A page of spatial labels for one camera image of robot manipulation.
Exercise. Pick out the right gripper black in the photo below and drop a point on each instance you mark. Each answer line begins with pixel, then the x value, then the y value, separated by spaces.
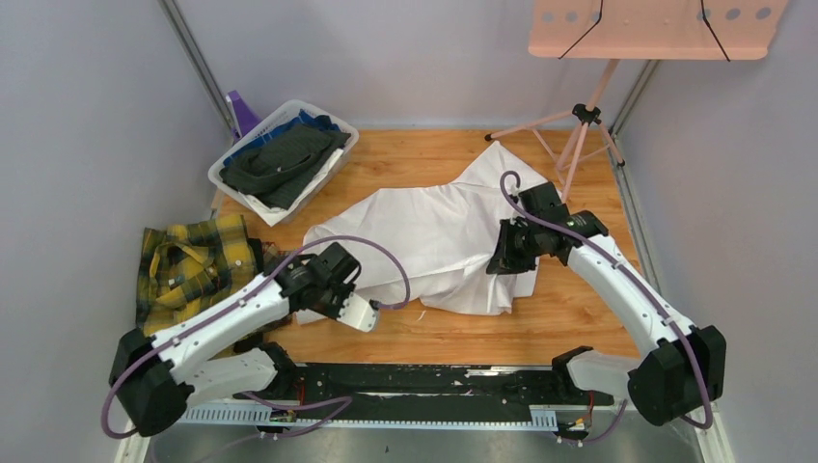
pixel 504 260

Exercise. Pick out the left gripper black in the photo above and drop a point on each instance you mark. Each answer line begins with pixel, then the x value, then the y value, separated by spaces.
pixel 345 289

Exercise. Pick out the white long sleeve shirt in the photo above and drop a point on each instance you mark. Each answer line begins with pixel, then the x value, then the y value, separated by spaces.
pixel 433 244

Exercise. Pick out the white plastic laundry basket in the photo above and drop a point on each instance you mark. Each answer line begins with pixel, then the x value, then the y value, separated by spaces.
pixel 264 131

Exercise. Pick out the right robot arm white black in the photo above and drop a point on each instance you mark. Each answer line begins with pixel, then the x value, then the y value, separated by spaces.
pixel 680 371

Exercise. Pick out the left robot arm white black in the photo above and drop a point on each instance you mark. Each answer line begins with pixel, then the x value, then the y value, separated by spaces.
pixel 157 378

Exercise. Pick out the red blue plaid shirt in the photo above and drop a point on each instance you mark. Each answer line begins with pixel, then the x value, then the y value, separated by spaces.
pixel 271 256

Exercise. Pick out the dark striped shirt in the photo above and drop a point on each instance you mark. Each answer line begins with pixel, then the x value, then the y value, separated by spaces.
pixel 280 170

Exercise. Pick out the yellow plaid shirt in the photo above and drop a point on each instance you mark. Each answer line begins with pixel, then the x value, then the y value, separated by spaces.
pixel 186 269

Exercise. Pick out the blue shirt in basket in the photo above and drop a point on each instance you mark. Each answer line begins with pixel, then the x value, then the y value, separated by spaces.
pixel 320 122

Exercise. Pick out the purple wedge object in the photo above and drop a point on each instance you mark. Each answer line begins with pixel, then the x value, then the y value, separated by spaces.
pixel 244 118

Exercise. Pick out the pink music stand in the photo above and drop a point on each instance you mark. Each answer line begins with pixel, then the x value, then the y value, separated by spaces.
pixel 617 30

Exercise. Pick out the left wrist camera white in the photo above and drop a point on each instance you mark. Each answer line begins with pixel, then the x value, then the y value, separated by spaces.
pixel 357 312

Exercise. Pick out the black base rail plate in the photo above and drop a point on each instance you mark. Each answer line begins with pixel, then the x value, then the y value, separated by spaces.
pixel 430 393

